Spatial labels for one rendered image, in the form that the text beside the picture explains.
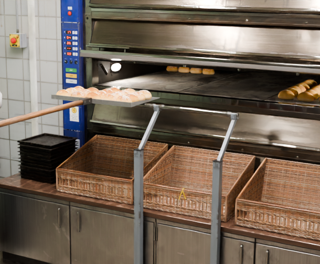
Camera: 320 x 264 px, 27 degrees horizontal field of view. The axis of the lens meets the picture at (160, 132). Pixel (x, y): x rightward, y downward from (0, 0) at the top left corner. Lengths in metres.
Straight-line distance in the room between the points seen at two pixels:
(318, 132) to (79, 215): 1.51
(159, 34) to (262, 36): 0.68
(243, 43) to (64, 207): 1.47
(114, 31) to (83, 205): 1.16
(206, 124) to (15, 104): 1.53
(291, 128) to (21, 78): 2.00
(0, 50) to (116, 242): 1.76
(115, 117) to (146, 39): 0.58
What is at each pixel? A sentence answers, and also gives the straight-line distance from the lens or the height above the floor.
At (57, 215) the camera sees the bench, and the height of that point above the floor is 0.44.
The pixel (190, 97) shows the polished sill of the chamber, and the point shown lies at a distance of 4.12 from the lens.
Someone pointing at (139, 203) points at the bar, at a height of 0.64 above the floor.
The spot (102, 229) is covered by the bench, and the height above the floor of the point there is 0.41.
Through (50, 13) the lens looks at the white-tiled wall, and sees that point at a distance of 4.63.
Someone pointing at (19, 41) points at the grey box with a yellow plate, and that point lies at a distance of 4.73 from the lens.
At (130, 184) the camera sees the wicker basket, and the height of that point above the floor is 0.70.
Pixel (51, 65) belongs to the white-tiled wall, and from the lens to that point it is 4.67.
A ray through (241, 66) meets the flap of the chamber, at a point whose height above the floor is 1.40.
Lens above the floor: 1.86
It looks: 13 degrees down
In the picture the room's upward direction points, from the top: 1 degrees clockwise
